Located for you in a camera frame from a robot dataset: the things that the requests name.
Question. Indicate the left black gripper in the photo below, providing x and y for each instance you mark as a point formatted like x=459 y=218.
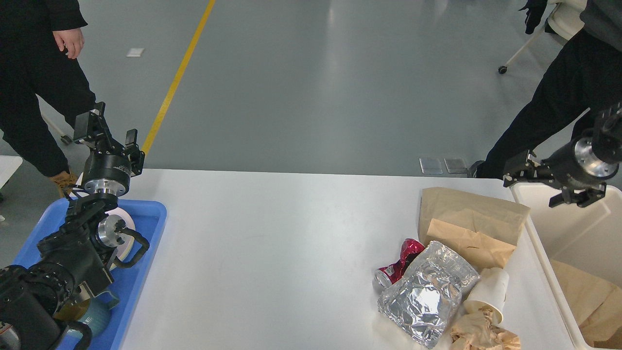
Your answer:
x=106 y=172

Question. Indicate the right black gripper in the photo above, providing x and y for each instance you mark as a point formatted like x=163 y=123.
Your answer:
x=574 y=166

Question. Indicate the pink plate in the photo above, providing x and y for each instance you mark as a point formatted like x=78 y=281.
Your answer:
x=125 y=248

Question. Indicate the large brown paper bag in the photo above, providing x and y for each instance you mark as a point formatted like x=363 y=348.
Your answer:
x=596 y=305

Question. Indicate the dark green mug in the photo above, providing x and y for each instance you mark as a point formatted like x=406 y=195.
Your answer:
x=94 y=312

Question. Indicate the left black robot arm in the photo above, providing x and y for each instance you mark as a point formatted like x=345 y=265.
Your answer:
x=75 y=260

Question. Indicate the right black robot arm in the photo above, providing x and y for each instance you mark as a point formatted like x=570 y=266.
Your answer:
x=607 y=137

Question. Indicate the blue plastic tray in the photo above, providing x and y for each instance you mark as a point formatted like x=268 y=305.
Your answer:
x=149 y=220

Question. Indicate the white side table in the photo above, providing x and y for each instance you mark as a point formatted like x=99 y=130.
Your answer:
x=8 y=166

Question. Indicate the person in black walking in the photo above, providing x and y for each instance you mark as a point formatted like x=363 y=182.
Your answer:
x=582 y=80

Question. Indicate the person in black left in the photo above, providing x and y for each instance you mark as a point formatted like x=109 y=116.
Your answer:
x=40 y=41

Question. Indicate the paper cup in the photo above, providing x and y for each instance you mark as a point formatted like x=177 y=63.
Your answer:
x=489 y=293

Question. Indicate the white plastic bin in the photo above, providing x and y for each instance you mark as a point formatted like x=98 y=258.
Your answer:
x=586 y=238

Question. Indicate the white office chair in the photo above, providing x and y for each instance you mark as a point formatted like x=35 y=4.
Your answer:
x=564 y=21

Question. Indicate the crumpled brown paper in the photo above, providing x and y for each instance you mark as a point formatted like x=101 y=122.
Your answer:
x=475 y=331

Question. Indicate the crumpled aluminium foil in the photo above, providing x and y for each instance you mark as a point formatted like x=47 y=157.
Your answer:
x=425 y=299

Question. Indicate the crushed red soda can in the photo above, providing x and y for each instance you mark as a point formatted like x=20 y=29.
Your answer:
x=390 y=274

